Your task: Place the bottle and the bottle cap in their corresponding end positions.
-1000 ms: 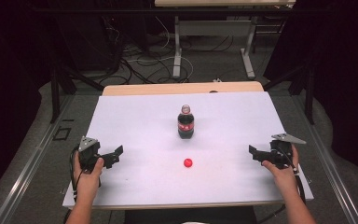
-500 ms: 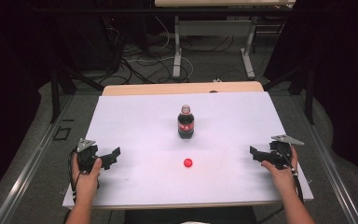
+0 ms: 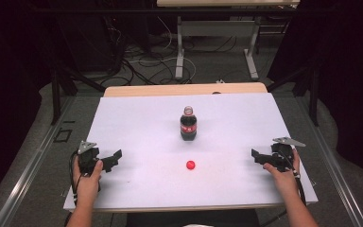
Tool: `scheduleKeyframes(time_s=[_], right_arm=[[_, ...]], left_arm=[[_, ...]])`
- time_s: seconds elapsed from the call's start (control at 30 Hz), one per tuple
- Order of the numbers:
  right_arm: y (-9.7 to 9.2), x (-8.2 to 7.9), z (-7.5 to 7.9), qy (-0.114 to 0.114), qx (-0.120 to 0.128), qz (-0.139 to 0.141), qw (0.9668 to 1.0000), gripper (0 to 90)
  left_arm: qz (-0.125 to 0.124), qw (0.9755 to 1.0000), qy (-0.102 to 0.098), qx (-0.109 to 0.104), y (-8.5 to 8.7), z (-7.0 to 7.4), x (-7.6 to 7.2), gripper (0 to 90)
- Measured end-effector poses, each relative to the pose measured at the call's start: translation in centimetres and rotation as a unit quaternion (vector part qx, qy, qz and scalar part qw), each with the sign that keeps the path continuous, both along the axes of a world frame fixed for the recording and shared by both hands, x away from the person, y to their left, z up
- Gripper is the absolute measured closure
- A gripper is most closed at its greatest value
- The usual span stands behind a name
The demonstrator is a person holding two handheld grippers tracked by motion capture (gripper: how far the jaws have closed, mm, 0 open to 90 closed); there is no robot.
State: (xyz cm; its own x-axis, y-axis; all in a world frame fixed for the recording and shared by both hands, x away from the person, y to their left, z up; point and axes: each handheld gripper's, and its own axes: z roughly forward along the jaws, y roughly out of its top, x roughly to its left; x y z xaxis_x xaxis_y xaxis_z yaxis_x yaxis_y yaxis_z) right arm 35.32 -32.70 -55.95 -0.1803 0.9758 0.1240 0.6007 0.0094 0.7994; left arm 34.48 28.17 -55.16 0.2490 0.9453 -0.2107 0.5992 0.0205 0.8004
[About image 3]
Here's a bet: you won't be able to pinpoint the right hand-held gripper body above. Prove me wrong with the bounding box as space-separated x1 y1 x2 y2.
269 136 307 173

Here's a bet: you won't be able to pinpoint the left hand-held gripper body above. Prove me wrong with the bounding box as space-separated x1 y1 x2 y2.
76 140 101 176

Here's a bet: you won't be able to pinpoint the dark cola bottle red label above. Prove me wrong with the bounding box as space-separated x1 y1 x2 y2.
179 105 199 142

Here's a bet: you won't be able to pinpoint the person's right hand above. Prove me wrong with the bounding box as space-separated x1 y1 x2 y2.
262 148 302 201

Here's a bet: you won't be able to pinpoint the person's left hand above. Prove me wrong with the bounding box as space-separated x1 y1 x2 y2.
72 152 104 210

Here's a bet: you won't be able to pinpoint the black metal stand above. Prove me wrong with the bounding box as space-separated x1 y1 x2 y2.
266 60 321 128
50 60 107 126

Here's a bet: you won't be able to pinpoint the white table mat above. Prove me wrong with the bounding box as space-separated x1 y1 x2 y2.
62 92 319 211

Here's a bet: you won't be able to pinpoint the person's dark clothing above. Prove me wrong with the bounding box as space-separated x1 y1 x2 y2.
126 208 265 227

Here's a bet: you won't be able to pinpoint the wooden table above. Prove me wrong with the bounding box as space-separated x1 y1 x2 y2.
69 81 317 214

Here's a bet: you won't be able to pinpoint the dark curtain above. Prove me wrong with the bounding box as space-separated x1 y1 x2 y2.
266 0 363 187
0 0 58 209

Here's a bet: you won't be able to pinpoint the white desk grey metal legs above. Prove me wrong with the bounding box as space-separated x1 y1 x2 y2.
156 0 301 81

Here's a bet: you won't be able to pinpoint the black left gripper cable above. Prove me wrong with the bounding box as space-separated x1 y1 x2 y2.
67 149 102 206

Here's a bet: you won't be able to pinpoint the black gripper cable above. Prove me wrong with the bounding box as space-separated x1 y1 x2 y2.
67 149 102 206
277 149 308 207

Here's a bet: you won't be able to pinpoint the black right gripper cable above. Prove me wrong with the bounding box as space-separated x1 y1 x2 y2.
277 149 308 207

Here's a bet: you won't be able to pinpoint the aluminium floor rail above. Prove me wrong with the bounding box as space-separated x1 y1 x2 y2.
294 94 363 227
0 96 78 227

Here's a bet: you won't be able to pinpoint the tangle of black floor cables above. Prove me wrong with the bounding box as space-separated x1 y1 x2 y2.
84 15 244 87

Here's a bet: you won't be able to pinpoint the white floor cable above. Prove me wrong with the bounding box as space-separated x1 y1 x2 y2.
129 16 198 83

